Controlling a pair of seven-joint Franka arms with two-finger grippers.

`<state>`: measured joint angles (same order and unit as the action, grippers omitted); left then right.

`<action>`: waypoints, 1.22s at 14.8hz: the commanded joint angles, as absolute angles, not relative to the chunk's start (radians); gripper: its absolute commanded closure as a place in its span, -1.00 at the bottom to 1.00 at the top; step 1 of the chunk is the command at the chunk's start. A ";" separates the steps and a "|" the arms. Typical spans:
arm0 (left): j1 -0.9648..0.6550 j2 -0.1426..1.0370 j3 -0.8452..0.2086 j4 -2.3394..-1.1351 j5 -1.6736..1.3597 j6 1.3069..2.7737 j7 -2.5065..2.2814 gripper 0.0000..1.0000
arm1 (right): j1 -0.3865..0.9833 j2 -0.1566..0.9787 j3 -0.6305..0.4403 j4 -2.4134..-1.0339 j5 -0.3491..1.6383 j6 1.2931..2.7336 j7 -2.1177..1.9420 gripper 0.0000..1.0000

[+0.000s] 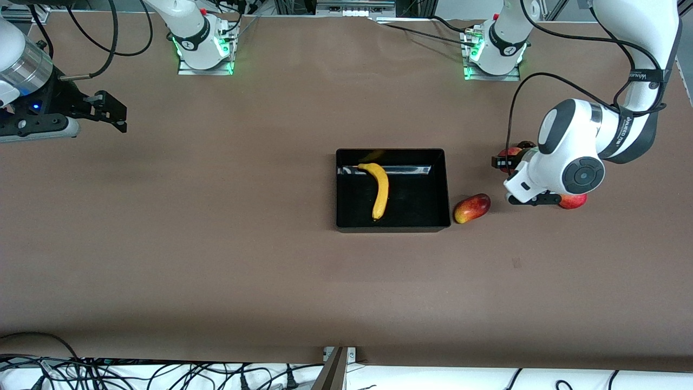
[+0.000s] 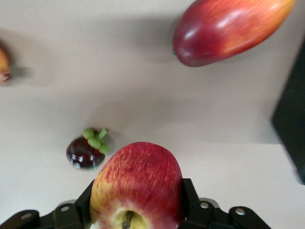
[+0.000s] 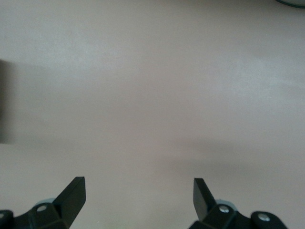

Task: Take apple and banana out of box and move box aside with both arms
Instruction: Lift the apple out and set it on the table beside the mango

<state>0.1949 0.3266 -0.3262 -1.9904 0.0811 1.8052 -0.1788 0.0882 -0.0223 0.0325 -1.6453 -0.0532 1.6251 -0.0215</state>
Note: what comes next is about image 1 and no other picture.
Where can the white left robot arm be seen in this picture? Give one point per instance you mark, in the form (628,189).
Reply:
(579,146)

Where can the dark metal post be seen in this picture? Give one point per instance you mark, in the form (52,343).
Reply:
(330,374)

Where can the red round pomegranate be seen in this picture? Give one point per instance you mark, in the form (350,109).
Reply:
(573,202)

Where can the red yellow apple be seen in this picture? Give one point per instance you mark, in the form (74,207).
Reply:
(510,153)

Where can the metal table edge bracket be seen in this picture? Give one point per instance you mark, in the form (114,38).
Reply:
(351,354)

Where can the yellow banana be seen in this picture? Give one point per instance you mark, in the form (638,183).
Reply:
(381,192)

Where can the red yellow mango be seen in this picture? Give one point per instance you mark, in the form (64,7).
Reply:
(472,208)

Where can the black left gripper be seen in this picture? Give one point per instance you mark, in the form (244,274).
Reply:
(523,157)

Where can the white power strip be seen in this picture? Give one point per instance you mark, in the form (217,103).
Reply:
(354,6)

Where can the metal base plate green light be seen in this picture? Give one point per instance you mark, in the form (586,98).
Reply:
(187,69)
(471,73)

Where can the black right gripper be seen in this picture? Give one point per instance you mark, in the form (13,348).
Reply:
(64,103)

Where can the black plastic box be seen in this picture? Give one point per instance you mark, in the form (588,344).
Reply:
(422,200)

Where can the dark purple mangosteen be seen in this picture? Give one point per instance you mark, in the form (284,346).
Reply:
(526,144)

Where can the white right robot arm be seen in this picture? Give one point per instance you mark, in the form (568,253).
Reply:
(192,27)

